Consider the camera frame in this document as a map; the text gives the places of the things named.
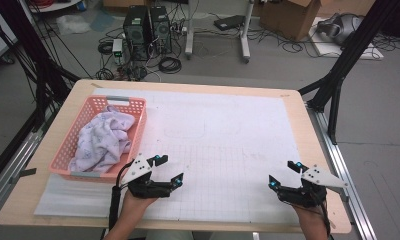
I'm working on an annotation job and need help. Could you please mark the person's right hand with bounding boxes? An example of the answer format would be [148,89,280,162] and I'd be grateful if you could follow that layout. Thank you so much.
[292,202,330,232]

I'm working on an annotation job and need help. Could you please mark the black flat device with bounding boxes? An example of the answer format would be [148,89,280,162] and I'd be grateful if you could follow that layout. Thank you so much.
[213,14,246,32]

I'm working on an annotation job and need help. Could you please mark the crumpled clear plastic bag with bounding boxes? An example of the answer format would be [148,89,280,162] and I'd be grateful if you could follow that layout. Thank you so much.
[56,13,92,36]

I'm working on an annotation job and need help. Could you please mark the blue-grey floor sheet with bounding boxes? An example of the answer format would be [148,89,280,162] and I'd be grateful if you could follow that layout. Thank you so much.
[89,11,116,33]

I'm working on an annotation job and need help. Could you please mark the lilac printed towel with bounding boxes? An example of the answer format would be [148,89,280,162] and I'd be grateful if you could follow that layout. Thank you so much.
[68,105,136,174]

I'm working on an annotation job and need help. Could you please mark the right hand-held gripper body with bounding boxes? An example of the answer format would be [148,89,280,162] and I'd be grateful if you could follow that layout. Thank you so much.
[277,164,350,208]

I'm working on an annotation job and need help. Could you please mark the grey rounded device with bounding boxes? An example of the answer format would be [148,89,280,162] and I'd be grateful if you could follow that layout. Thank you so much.
[316,13,365,46]

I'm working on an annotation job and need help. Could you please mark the pink plastic basket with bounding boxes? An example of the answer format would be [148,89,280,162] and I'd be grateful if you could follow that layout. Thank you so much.
[48,94,148,184]

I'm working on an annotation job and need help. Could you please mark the small white power box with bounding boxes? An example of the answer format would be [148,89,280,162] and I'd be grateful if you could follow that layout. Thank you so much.
[111,38,124,58]

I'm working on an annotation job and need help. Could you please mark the black metal frame stand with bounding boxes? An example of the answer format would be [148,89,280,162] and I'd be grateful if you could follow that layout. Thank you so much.
[297,0,400,146]
[0,0,82,133]

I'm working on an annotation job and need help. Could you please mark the brown cardboard box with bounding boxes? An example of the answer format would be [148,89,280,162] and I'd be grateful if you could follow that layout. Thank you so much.
[102,0,149,8]
[259,0,322,42]
[317,0,377,18]

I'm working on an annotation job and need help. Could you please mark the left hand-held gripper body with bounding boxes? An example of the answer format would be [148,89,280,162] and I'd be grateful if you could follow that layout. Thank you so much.
[120,153,174,200]

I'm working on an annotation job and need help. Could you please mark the white metal stand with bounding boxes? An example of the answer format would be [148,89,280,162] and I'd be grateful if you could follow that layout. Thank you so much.
[184,0,256,64]

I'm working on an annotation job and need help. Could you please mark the black computer tower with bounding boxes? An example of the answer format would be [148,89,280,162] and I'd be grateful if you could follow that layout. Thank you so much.
[150,5,173,54]
[122,5,152,62]

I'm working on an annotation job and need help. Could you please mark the aluminium rail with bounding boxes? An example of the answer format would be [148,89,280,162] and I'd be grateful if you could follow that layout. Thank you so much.
[0,109,56,218]
[306,101,378,240]

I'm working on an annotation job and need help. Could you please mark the white floor board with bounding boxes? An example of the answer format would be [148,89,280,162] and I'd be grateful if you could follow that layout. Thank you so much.
[309,16,385,61]

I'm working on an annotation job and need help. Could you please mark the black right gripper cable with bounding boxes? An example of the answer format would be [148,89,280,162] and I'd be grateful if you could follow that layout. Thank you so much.
[319,196,333,240]

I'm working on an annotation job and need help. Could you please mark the white grid mat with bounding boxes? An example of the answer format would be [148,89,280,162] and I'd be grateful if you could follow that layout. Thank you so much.
[33,87,319,225]

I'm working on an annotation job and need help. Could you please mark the person's left hand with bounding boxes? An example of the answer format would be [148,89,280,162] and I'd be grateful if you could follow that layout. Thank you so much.
[119,191,160,222]

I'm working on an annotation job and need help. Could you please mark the coiled black cable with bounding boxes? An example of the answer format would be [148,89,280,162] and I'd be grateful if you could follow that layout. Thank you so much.
[96,67,116,81]
[97,40,114,56]
[158,56,183,75]

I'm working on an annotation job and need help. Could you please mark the round white table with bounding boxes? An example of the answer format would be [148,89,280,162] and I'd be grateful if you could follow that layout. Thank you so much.
[27,0,86,14]

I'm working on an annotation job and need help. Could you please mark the grey metal bracket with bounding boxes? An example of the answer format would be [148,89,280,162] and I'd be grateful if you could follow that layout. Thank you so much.
[334,187,350,203]
[9,168,38,185]

